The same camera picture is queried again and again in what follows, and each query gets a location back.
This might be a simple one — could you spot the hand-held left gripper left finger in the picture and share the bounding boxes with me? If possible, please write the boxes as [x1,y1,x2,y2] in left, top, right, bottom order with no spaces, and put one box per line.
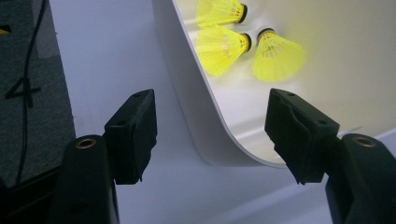
[104,89,158,186]

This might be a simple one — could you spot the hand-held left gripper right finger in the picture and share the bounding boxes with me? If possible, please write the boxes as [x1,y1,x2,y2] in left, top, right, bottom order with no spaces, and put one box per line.
[264,88,341,185]

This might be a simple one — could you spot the white plastic bin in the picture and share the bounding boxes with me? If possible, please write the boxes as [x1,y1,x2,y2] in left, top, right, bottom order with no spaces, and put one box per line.
[151,0,396,169]

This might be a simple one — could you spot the yellow shuttlecock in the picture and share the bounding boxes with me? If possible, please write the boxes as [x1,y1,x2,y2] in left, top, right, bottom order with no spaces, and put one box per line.
[195,25,252,77]
[195,0,249,28]
[251,27,306,83]

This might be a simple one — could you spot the black floor cable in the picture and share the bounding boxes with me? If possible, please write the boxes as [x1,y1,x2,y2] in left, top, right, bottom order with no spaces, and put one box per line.
[14,0,50,188]

